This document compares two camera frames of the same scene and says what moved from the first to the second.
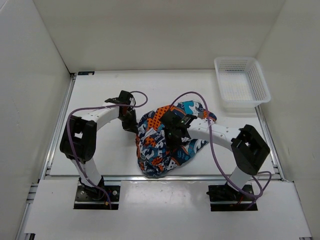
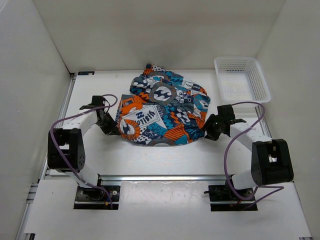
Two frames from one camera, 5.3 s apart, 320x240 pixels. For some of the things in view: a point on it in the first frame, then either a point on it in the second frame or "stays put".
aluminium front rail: [150, 178] stays put
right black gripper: [171, 144] → [211, 134]
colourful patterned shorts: [154, 159] → [163, 109]
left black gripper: [132, 126] → [109, 130]
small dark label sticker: [86, 73] stays put
